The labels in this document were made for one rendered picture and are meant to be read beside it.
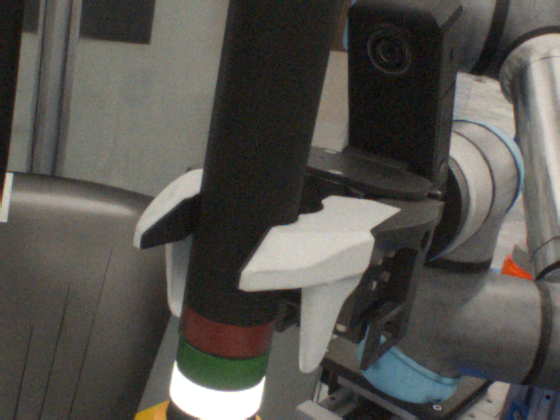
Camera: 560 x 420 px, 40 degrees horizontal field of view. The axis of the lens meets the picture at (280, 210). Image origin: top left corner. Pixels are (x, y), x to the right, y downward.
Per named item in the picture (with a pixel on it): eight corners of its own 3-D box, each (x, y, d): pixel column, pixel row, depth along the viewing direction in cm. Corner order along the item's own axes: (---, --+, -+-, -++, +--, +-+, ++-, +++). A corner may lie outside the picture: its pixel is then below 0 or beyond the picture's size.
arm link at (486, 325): (513, 429, 52) (559, 282, 49) (352, 399, 52) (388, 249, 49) (488, 374, 60) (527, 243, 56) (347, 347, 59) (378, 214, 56)
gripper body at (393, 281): (365, 380, 32) (448, 304, 43) (412, 187, 30) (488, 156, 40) (217, 316, 36) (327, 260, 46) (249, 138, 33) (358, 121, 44)
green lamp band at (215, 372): (166, 379, 27) (171, 348, 26) (185, 336, 30) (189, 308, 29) (260, 398, 27) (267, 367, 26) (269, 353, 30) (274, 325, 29)
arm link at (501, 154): (512, 242, 56) (544, 130, 53) (472, 278, 46) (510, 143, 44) (412, 211, 59) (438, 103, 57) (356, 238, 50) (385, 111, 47)
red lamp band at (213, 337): (171, 346, 26) (177, 314, 26) (190, 306, 29) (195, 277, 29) (267, 365, 26) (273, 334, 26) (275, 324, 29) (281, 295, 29)
